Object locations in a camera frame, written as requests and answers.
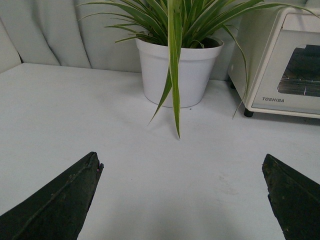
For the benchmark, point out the white oven door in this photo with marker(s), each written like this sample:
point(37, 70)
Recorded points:
point(292, 51)

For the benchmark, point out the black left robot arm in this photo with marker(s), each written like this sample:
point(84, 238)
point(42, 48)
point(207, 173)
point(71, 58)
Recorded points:
point(58, 210)

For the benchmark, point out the metal oven rack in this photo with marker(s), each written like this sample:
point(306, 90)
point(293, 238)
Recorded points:
point(300, 87)

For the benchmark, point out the white Toshiba toaster oven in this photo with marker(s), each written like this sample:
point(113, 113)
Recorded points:
point(253, 31)

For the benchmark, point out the white plastic flower pot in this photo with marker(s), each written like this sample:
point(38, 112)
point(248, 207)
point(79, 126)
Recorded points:
point(194, 69)

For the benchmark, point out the green striped spider plant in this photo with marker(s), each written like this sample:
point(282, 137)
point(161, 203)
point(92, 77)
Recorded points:
point(177, 25)

